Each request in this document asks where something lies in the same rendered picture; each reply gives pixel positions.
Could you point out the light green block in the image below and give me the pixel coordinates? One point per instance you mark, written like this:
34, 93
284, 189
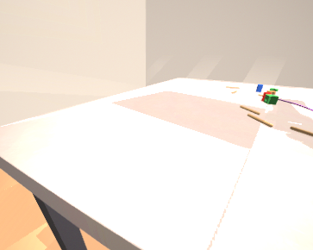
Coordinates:
270, 99

